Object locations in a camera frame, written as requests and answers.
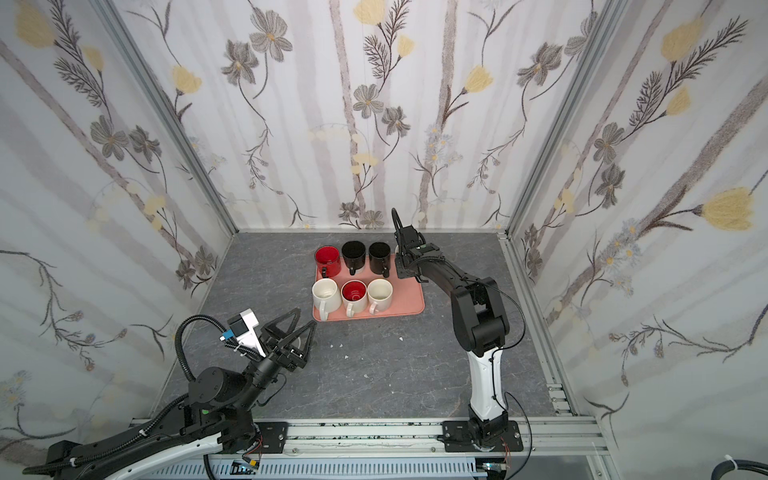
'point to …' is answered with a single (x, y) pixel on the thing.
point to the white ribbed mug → (326, 297)
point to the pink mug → (380, 292)
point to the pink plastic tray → (409, 296)
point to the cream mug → (354, 296)
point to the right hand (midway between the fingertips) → (405, 257)
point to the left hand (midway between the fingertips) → (301, 313)
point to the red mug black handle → (328, 261)
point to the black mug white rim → (379, 254)
